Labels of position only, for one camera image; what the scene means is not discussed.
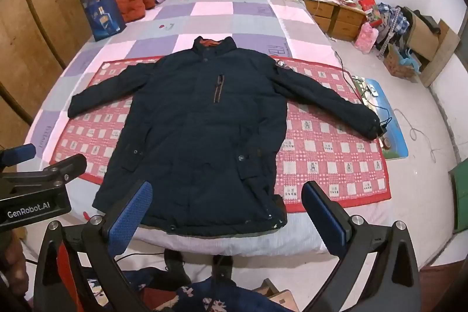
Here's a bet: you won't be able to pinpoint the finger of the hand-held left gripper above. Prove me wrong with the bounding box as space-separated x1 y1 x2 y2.
0 143 37 172
40 154 87 187

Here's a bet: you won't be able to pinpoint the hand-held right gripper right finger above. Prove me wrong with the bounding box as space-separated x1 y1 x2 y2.
302 180 422 312

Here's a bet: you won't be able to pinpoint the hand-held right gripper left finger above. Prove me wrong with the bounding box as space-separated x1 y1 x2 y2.
33 180 154 312

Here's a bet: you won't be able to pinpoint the dark navy padded jacket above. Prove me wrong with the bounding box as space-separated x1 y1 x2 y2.
68 36 385 239

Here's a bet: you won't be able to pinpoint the person's left hand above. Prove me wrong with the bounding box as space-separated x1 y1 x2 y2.
0 232 26 298

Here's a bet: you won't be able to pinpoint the red checked mat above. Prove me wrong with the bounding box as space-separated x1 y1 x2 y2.
49 56 392 213

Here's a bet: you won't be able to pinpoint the person's left black shoe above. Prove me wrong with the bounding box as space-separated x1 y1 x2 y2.
164 249 186 272

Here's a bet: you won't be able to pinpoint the person's black shoe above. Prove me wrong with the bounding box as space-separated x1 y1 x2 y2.
212 255 235 280
164 249 186 272

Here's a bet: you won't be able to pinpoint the brown cardboard piece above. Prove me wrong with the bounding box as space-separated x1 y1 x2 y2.
256 279 295 312

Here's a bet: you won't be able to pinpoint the person's right black shoe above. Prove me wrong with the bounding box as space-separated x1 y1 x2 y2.
212 255 235 280

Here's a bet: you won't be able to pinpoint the blue foam floor mat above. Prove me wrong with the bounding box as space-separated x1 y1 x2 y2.
351 78 409 162

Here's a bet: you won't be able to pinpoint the person's blue floral pants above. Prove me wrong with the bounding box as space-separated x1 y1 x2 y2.
84 266 293 312

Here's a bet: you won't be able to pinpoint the wooden wardrobe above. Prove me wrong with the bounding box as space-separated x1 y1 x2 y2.
0 0 92 174

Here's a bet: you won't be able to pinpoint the green stool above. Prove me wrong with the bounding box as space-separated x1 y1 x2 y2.
449 158 468 234

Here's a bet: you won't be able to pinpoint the blue tote bag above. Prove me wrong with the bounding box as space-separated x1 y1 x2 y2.
84 0 127 42

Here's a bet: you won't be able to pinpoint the light blue plastic item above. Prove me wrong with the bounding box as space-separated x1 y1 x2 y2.
400 49 425 69

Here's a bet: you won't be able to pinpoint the pink plastic bag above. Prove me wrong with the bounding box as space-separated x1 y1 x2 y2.
355 21 379 53

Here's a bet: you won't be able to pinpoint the wooden nightstand with drawers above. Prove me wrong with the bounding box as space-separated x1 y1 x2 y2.
302 0 368 40

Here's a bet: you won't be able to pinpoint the patchwork bedsheet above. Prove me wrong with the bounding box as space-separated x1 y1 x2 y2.
16 0 393 258

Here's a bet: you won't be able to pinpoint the blue plaid cloth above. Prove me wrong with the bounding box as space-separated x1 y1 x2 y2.
376 3 412 38

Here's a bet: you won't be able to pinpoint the thin black cable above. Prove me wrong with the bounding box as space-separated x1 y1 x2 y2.
333 51 393 137

